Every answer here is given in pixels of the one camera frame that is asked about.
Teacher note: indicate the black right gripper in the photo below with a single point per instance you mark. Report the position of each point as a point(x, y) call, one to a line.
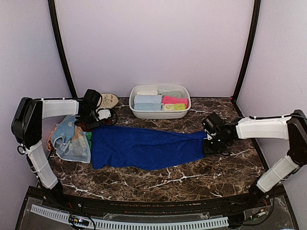
point(207, 150)

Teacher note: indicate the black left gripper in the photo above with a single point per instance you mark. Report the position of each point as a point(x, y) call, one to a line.
point(92, 125)

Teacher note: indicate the royal blue microfiber towel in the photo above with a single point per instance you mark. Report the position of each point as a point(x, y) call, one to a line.
point(147, 149)

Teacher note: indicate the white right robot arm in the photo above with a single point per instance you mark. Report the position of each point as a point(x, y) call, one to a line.
point(282, 139)

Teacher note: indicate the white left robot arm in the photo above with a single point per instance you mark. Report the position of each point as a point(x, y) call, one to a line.
point(27, 128)

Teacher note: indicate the floral ceramic plate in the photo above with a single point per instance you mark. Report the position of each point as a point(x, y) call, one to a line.
point(107, 101)

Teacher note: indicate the light blue patterned towel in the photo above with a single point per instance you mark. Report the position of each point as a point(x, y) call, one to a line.
point(69, 141)

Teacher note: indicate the light blue rolled towel front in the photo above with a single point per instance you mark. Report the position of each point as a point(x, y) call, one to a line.
point(148, 106)

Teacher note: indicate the light blue rolled towel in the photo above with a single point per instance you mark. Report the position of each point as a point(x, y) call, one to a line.
point(148, 106)
point(156, 99)

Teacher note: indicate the light blue rolled towel rear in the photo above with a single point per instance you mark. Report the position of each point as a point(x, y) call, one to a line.
point(156, 99)

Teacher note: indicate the white rolled towel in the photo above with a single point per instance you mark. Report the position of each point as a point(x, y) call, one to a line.
point(147, 92)

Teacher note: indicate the white plastic bin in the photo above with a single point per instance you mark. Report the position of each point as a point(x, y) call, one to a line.
point(159, 114)

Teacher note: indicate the lime lemon print towel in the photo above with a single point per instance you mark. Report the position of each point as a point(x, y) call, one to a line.
point(174, 107)

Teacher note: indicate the pink rolled towel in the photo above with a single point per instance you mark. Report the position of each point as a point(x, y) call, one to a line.
point(174, 100)

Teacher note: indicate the sage green rolled towel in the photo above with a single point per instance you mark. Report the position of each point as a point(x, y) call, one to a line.
point(176, 94)

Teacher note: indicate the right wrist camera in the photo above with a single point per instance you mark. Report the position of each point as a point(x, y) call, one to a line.
point(209, 137)

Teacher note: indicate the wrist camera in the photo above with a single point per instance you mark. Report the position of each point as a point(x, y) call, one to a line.
point(103, 114)
point(209, 137)

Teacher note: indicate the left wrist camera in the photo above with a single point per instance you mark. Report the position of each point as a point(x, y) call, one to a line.
point(103, 114)

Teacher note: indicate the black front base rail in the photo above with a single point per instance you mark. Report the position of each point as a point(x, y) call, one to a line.
point(233, 206)

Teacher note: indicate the white slotted cable duct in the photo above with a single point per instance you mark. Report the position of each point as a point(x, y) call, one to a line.
point(131, 222)

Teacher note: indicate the black left corner post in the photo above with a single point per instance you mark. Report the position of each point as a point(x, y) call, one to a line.
point(60, 47)

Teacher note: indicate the black corner post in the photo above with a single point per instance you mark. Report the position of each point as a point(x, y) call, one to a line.
point(248, 50)
point(60, 47)

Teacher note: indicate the black right corner post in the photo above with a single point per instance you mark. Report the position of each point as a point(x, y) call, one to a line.
point(248, 50)

